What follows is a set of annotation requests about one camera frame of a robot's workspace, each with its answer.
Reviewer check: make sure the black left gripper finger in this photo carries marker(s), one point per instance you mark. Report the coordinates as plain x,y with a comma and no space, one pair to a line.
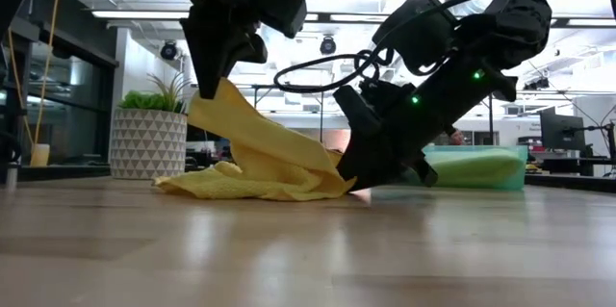
212,52

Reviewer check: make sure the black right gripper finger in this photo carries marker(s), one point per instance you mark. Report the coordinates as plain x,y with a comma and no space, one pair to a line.
426,172
380,167

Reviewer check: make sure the lime green microfiber towel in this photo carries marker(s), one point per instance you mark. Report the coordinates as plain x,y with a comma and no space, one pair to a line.
476,167

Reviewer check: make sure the translucent teal plastic bin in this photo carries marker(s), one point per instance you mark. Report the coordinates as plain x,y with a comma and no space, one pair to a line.
522,155

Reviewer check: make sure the yellow microfiber towel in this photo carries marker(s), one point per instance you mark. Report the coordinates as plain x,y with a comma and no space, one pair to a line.
260,153

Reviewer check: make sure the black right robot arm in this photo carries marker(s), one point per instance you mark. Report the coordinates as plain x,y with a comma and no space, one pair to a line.
524,8

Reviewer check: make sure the black ceiling dome fixture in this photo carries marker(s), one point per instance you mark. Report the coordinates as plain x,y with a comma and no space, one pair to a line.
328,45
169,51

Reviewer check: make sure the person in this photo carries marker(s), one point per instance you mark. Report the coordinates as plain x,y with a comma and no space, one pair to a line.
456,137

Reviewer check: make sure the long ceiling light bar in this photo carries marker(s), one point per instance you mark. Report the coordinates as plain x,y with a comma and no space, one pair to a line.
139,14

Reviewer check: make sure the black computer monitor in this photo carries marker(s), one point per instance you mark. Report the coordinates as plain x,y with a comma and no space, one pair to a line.
560,131
197,135

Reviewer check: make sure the succulent in patterned white pot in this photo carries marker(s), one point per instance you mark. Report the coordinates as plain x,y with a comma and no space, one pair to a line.
144,143

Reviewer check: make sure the dark background desk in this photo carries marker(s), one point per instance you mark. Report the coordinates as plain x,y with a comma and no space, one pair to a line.
577,162

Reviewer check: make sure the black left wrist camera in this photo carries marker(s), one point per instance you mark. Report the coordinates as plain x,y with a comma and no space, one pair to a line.
281,6

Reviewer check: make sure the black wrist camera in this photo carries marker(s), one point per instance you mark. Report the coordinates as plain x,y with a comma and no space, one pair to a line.
414,33
281,6

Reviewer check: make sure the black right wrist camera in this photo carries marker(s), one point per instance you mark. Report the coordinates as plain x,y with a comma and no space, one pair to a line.
414,33

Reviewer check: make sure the black ceiling camera mount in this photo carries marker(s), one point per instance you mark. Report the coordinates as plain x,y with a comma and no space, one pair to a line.
536,84

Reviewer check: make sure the black aluminium table frame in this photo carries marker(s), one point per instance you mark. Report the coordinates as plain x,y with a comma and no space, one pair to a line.
62,172

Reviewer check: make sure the small grey metal post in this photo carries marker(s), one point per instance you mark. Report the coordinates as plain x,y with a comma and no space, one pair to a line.
12,177

